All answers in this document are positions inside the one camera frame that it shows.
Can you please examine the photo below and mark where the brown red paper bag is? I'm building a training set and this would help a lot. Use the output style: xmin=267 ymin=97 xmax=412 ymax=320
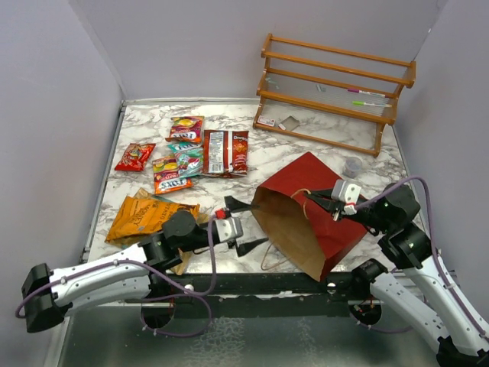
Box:
xmin=251 ymin=152 xmax=367 ymax=281

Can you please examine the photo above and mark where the red Doritos chip bag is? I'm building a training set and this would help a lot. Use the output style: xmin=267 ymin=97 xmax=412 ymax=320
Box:
xmin=202 ymin=130 xmax=248 ymax=178

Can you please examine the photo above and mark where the teal snack packet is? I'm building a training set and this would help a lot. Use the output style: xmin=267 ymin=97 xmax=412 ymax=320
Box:
xmin=175 ymin=148 xmax=204 ymax=177

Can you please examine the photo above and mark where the orange Fox's candy bag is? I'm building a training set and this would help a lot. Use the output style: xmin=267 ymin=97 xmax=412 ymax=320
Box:
xmin=165 ymin=115 xmax=204 ymax=144
xmin=152 ymin=154 xmax=193 ymax=195

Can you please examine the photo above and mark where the teal Fox's mint bag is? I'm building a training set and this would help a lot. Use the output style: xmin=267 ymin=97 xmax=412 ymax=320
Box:
xmin=168 ymin=141 xmax=202 ymax=154

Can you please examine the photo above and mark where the orange yellow chip bag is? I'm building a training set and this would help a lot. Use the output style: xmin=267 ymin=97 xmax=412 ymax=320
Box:
xmin=105 ymin=196 xmax=200 ymax=244

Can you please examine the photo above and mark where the red snack packet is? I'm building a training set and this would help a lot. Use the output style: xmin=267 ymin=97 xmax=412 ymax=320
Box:
xmin=115 ymin=143 xmax=156 ymax=172

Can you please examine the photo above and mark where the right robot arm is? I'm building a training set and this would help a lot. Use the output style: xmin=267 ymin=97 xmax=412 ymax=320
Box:
xmin=305 ymin=180 xmax=488 ymax=366

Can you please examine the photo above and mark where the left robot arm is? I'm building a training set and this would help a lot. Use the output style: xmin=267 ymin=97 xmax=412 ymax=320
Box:
xmin=15 ymin=196 xmax=259 ymax=333

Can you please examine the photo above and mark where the small clear plastic cup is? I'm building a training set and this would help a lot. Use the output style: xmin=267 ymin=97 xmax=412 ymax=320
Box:
xmin=342 ymin=157 xmax=363 ymax=179

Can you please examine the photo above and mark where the open grey small box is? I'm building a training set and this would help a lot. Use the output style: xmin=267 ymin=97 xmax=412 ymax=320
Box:
xmin=278 ymin=115 xmax=300 ymax=131

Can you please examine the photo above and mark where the red white small box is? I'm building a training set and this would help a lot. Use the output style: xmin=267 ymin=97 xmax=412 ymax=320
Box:
xmin=257 ymin=115 xmax=275 ymax=127

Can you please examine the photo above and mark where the green marker pen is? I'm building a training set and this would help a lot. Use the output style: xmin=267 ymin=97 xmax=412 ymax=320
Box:
xmin=351 ymin=101 xmax=393 ymax=108

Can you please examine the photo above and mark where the orange wooden rack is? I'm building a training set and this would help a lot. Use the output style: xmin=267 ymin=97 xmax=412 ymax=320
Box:
xmin=253 ymin=34 xmax=416 ymax=157

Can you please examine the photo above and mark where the pink marker pen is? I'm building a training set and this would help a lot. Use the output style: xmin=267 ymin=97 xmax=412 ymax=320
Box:
xmin=347 ymin=88 xmax=387 ymax=98

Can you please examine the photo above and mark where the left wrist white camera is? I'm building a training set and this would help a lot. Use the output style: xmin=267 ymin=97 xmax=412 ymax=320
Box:
xmin=212 ymin=209 xmax=244 ymax=243

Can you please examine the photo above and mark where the wrist white camera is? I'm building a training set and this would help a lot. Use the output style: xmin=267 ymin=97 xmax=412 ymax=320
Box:
xmin=331 ymin=179 xmax=361 ymax=216
xmin=212 ymin=209 xmax=244 ymax=243

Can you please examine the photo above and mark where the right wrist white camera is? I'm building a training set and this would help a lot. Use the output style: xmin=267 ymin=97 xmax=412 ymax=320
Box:
xmin=331 ymin=179 xmax=361 ymax=216

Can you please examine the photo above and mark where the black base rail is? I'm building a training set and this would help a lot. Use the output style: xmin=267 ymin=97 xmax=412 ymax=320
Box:
xmin=124 ymin=271 xmax=383 ymax=320

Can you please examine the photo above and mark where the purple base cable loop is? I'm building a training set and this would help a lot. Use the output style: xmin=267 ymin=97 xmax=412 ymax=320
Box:
xmin=139 ymin=294 xmax=213 ymax=338

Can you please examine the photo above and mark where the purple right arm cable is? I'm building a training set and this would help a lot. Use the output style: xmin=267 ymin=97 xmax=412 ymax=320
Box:
xmin=355 ymin=176 xmax=489 ymax=341

